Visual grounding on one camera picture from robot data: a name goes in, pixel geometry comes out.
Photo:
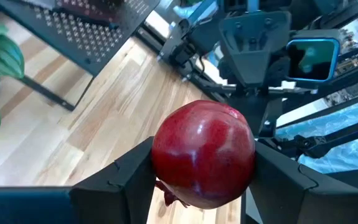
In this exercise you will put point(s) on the striped-leaf plant in white pot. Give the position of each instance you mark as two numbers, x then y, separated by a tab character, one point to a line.
4	56

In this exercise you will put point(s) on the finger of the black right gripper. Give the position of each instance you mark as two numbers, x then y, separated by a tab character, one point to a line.
253	56
250	112

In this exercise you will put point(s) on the dark red round fruit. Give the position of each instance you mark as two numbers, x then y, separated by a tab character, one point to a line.
203	155

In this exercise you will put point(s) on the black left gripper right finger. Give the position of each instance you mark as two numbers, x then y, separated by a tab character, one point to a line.
278	186

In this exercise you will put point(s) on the black perforated metal stand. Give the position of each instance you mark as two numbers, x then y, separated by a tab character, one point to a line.
82	46

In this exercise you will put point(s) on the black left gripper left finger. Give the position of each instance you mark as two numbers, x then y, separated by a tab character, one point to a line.
125	186

